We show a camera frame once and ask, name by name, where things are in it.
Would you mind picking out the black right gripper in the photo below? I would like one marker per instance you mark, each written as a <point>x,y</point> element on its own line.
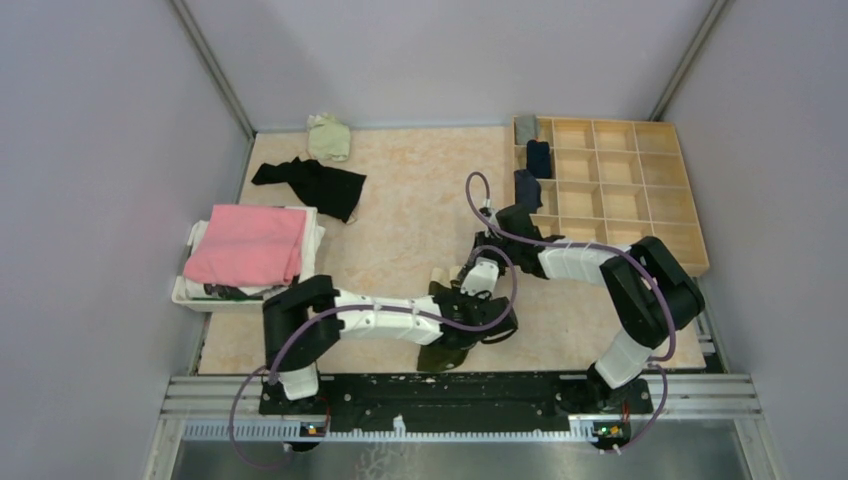
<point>485,238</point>

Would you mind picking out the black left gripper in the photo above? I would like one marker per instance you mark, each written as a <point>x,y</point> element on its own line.
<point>480,298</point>

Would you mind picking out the navy underwear cream waistband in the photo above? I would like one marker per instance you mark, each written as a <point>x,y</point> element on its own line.
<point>527,190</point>

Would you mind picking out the navy orange underwear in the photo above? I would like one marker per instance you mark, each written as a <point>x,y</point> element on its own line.
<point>538,159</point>

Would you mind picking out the grey underwear white waistband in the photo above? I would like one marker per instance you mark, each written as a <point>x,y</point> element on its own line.
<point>526,129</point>

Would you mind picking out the dark green underwear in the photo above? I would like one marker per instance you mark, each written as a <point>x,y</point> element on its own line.
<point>435,358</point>

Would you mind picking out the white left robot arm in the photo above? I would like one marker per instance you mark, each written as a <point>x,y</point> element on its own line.
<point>302,323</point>

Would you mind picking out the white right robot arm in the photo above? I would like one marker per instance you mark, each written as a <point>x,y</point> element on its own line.
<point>652,294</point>

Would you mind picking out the black underwear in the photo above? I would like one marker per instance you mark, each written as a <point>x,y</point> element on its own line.
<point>331,191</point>

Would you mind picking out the light green underwear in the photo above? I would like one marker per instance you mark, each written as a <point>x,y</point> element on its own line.
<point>328,138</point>

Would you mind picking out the wooden compartment tray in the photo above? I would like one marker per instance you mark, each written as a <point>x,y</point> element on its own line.
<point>616,181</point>

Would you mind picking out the white folded cloth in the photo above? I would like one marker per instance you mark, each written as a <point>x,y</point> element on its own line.
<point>243,252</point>

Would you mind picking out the pink folded cloth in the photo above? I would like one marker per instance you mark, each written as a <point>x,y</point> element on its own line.
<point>249,246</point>

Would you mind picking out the white perforated plastic basket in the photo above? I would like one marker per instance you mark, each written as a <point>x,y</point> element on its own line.
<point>234,300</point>

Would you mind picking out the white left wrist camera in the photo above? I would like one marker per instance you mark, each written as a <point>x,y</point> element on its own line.
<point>478,277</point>

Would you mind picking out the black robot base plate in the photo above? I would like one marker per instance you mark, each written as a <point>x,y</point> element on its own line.
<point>486,402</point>

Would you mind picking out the aluminium frame rail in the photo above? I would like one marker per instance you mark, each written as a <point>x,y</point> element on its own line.
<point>218,407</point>

